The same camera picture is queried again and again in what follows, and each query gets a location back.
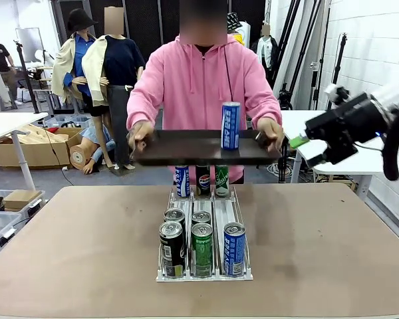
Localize grey standing board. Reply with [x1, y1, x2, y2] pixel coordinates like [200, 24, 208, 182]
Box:
[15, 27, 44, 64]

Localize mannequin torso wooden base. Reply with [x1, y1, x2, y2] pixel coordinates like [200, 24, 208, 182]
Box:
[69, 126, 116, 175]

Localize white cable bundle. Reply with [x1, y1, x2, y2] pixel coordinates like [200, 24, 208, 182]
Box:
[265, 161, 295, 182]

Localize large cardboard box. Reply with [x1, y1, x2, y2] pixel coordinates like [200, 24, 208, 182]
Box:
[0, 123, 84, 169]

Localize dark brown serving tray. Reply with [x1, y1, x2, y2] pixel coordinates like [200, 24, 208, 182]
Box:
[130, 128, 283, 167]

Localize black Pepsi can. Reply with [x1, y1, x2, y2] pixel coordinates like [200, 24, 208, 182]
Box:
[162, 207, 188, 233]
[158, 221, 187, 279]
[195, 164, 212, 197]

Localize person's left hand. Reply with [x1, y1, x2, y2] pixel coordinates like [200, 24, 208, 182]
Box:
[255, 116, 286, 153]

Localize person's tattooed right hand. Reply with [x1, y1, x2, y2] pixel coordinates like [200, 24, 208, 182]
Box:
[128, 120, 156, 154]

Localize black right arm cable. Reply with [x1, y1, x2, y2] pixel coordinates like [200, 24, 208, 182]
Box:
[381, 99, 399, 182]

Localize white wire can rack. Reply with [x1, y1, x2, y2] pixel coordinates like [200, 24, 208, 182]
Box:
[155, 185, 254, 283]

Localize mannequin black hat blue shirt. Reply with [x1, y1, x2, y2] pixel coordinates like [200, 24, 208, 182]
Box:
[51, 8, 102, 117]

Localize mannequin in white jacket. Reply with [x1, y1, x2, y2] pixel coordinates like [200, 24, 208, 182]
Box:
[255, 23, 279, 80]

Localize black camera tripod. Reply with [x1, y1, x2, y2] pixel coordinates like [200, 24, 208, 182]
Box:
[13, 39, 41, 114]

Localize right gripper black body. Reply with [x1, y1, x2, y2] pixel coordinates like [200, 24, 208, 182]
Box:
[304, 92, 383, 166]

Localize blue Pocari Sweat can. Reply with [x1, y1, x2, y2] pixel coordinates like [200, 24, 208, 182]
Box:
[220, 101, 242, 151]
[222, 221, 247, 277]
[174, 165, 191, 199]

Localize person in pink hoodie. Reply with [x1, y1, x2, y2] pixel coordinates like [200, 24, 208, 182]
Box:
[126, 0, 283, 185]

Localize bystander in black t-shirt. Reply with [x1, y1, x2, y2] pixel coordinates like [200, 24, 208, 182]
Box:
[0, 32, 17, 107]

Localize green Chilsung cider can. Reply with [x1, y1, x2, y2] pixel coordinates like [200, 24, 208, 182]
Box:
[190, 221, 214, 278]
[214, 164, 230, 198]
[190, 210, 212, 229]

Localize black tripod poles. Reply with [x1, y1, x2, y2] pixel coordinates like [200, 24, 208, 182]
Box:
[272, 0, 332, 112]

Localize small cardboard box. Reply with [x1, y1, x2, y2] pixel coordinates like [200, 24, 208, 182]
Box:
[3, 189, 43, 210]

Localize white table with leg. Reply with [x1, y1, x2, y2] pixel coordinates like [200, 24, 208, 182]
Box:
[0, 112, 50, 192]

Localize person's right forearm pink sleeve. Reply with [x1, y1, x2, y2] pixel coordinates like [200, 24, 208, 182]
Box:
[126, 84, 166, 132]

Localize clear plastic storage bin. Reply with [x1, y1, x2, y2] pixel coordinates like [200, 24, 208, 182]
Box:
[0, 211, 23, 263]
[46, 114, 94, 129]
[0, 189, 47, 220]

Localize mannequin with bucket hat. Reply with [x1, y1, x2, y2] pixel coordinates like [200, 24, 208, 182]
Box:
[226, 12, 250, 46]

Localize person's left forearm pink sleeve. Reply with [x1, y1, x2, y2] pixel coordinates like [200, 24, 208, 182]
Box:
[245, 82, 283, 129]

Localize mannequin navy top cream jacket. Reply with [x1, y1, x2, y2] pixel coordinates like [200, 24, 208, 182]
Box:
[82, 6, 146, 172]

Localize black light stand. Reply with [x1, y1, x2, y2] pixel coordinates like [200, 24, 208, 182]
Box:
[332, 32, 348, 112]

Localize white desk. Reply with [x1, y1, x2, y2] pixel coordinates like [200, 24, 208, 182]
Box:
[281, 109, 399, 202]

